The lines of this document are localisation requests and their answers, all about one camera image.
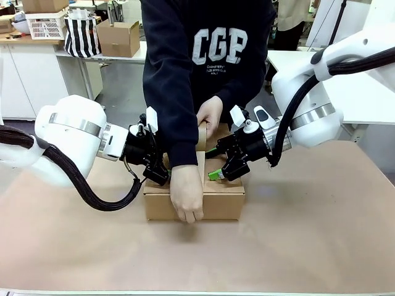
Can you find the white bowl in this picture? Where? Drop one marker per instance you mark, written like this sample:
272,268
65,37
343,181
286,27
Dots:
22,27

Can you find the brown paper tape roll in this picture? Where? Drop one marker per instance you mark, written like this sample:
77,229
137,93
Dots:
203,138

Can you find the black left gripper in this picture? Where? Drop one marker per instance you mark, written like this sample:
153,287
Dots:
142,148

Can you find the person's left sleeved forearm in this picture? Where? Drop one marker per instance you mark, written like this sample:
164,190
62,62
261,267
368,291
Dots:
237,92

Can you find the closed brown cardboard carton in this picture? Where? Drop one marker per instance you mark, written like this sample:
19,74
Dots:
44,5

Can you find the white plastic mesh basket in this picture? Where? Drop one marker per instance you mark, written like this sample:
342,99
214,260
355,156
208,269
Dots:
46,27

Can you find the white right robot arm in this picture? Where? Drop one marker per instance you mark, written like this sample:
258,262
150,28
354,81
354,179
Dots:
321,101

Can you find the person's left hand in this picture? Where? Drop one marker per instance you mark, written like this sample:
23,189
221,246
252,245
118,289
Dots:
211,114

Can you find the open brown cardboard carton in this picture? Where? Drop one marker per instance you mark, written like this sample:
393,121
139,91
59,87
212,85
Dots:
118,38

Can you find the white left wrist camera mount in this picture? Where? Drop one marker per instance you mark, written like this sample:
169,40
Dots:
152,118

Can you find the brown cardboard shipping box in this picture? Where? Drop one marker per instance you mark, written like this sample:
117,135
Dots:
222,202

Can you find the bystander in beige top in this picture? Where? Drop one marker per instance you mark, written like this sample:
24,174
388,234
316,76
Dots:
293,24

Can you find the wooden counter top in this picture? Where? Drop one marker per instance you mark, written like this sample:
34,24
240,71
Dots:
27,39

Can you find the person's right sleeved forearm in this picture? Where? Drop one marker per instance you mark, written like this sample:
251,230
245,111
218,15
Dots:
182,135

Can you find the white table under cartons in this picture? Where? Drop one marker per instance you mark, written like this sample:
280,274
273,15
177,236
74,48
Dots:
117,57

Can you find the black tripod stand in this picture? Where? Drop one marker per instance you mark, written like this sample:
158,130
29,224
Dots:
338,21

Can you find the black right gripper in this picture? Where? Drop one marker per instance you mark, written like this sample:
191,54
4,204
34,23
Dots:
247,146

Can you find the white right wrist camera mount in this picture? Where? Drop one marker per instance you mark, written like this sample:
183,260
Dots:
238,115

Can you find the navy CGP sweatshirt torso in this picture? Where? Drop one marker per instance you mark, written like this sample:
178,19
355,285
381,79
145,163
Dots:
210,46

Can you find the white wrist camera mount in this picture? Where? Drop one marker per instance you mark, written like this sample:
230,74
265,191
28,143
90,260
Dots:
238,115
152,118

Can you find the person's right hand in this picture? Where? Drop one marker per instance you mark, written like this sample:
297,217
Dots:
186,194

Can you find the black white striped bag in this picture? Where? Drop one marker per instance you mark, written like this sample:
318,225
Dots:
81,38

